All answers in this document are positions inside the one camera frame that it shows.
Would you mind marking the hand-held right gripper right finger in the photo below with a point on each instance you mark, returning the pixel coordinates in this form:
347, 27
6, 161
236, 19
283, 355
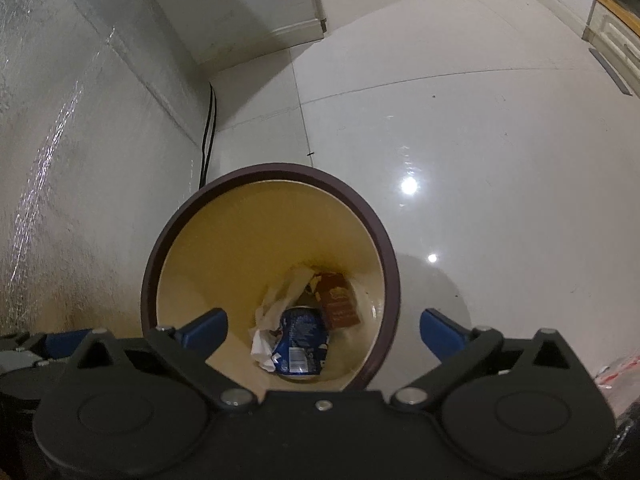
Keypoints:
441, 334

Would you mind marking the red white plastic bag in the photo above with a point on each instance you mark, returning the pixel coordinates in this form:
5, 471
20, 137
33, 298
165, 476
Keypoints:
620, 377

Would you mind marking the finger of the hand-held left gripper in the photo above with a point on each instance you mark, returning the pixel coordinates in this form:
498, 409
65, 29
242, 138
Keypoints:
62, 344

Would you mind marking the wooden bench with drawers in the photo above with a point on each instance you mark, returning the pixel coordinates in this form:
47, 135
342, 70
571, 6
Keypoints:
617, 25

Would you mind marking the brown wrapper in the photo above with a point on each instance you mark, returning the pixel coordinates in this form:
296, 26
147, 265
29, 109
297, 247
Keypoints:
340, 302

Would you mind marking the blue snack bag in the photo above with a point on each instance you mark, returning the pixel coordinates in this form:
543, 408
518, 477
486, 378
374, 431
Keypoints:
300, 342

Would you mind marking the yellow waste bin brown rim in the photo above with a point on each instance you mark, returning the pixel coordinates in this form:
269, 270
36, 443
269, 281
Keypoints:
210, 240

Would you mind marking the white tissue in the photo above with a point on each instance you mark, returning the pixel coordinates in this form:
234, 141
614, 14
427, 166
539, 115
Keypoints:
272, 310

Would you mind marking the white bed base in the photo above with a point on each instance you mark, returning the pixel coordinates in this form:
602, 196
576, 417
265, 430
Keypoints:
75, 160

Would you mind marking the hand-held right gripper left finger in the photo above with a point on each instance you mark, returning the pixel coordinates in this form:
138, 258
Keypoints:
204, 334

